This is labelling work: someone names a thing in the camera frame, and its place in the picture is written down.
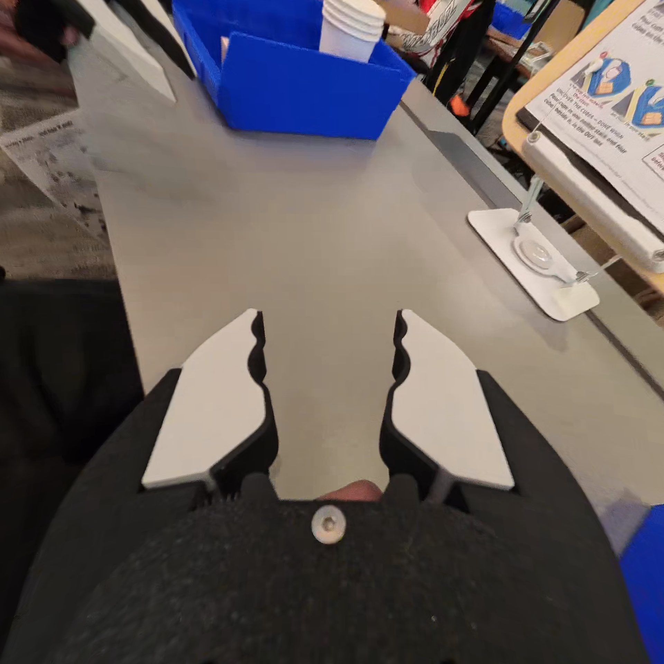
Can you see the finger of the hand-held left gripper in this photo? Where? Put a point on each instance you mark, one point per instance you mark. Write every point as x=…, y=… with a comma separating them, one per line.
x=140, y=57

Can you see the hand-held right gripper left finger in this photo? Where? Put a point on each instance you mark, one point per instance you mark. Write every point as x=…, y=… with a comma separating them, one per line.
x=207, y=410

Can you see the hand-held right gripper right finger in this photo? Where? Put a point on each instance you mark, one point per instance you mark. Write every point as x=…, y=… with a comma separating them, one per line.
x=451, y=415

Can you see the blue plastic bin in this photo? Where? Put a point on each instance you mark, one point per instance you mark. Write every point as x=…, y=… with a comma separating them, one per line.
x=511, y=18
x=646, y=581
x=306, y=93

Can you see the person's right hand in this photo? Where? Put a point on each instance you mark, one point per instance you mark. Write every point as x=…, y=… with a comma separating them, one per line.
x=352, y=492

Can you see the printed paper sheet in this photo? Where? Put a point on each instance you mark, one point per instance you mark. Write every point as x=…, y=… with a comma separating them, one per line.
x=57, y=166

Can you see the person's black clothing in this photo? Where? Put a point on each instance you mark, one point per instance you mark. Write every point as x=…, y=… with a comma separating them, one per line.
x=57, y=384

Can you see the white document stand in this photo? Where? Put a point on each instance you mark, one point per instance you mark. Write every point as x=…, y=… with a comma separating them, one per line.
x=534, y=264

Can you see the tan wooden board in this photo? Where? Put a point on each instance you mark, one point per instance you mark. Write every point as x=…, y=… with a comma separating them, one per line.
x=539, y=78

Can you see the printed instruction sheet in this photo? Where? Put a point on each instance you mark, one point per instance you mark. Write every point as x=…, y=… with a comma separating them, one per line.
x=612, y=98

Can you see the black stand pole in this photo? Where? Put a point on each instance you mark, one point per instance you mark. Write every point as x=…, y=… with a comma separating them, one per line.
x=511, y=62

